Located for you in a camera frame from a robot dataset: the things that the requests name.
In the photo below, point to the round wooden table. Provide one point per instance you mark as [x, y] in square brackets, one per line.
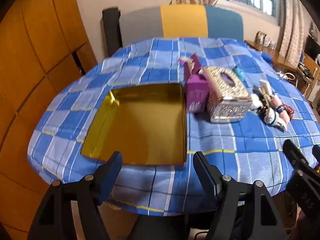
[280, 58]

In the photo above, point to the pink knitted cloth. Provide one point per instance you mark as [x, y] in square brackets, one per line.
[277, 107]

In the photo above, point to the white power strip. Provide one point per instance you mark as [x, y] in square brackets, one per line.
[288, 75]

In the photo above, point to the white sock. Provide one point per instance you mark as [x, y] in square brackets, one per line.
[275, 122]

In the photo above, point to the purple cardboard box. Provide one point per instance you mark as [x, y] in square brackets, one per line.
[197, 95]

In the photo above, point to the black monitor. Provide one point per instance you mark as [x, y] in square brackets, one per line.
[312, 47]

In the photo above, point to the red fluffy scrunchie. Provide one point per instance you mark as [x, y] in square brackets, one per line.
[290, 111]

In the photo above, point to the silver glitter tissue box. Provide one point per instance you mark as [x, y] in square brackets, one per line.
[225, 100]

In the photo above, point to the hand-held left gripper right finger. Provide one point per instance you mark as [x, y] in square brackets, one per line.
[202, 172]

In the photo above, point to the cream cloth roll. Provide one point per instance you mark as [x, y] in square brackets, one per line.
[265, 87]

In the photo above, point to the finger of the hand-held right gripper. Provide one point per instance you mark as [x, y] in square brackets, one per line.
[297, 158]
[317, 155]

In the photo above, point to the zigzag beige curtain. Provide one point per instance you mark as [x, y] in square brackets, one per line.
[292, 30]

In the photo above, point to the blue plaid bedsheet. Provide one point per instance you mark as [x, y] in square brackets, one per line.
[250, 155]

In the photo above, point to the wooden wardrobe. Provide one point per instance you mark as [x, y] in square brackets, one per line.
[32, 55]

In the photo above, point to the wooden chair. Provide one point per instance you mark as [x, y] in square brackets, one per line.
[310, 80]

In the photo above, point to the grey yellow teal headboard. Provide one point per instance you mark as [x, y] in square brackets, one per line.
[182, 21]

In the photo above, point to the gold metal tin tray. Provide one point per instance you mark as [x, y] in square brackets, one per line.
[140, 125]

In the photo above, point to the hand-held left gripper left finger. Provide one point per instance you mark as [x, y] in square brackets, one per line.
[112, 172]

